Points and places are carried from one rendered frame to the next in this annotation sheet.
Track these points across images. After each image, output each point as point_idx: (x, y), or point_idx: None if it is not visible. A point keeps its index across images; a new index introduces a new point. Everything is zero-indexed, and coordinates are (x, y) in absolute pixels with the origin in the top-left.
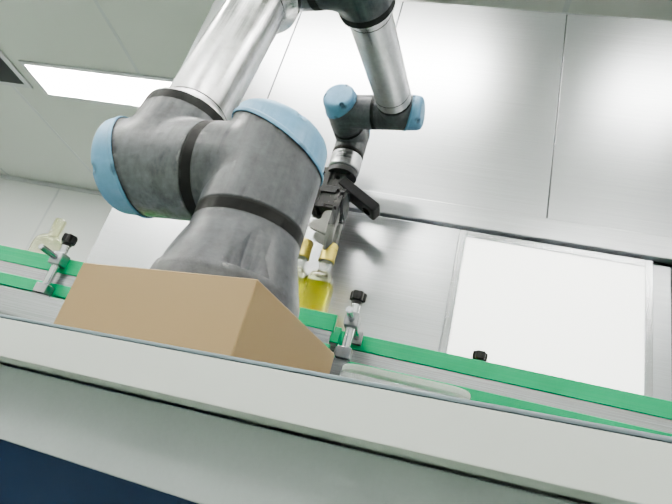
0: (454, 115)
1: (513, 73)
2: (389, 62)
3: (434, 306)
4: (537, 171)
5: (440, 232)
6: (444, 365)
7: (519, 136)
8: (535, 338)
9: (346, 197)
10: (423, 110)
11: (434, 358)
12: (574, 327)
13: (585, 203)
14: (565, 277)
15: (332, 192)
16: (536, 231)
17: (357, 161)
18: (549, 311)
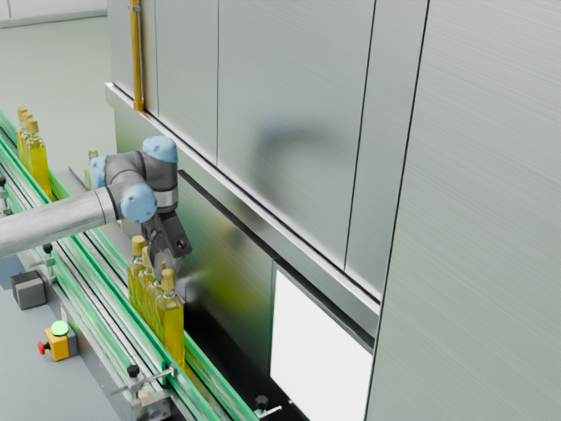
0: (275, 84)
1: (323, 15)
2: (41, 245)
3: (262, 327)
4: (340, 200)
5: (260, 256)
6: (209, 418)
7: (326, 139)
8: (319, 395)
9: (160, 237)
10: (141, 205)
11: (204, 409)
12: (342, 403)
13: (376, 266)
14: (340, 352)
15: (149, 232)
16: (325, 288)
17: (160, 200)
18: (328, 377)
